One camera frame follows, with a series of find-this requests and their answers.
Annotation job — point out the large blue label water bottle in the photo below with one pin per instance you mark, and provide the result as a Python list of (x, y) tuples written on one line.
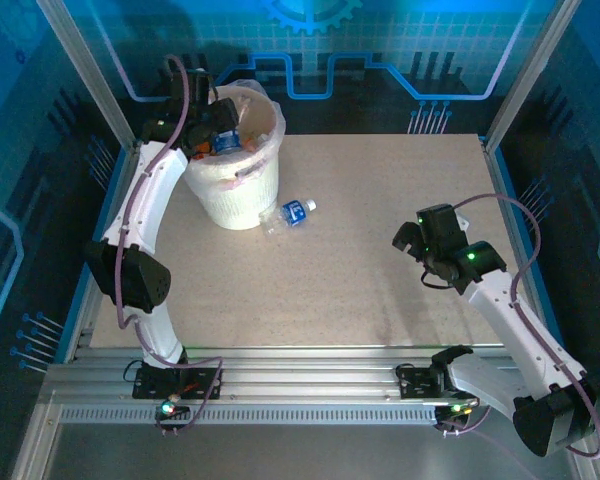
[(294, 211)]

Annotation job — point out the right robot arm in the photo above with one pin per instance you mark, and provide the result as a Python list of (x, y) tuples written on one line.
[(520, 330)]

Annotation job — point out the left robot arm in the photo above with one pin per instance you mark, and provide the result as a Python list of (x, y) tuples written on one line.
[(150, 210)]

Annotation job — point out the clear plastic bin liner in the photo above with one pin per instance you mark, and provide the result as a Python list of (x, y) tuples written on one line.
[(267, 117)]

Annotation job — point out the white ribbed plastic bin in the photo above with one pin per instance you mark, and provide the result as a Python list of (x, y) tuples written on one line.
[(240, 200)]

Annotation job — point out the small LED controller board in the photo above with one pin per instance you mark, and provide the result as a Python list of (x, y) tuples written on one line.
[(169, 409), (457, 410)]

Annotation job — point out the grey metal front panel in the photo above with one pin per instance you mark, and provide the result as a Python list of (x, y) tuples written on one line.
[(300, 450)]

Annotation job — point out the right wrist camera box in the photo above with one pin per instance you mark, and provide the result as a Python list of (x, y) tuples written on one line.
[(462, 220)]

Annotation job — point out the aluminium table side rail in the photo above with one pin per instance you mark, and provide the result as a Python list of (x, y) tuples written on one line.
[(85, 330), (494, 170)]

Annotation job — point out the aluminium frame post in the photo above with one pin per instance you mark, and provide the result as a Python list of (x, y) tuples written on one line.
[(530, 65), (87, 75)]

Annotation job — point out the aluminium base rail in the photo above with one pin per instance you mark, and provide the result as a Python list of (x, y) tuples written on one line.
[(305, 375)]

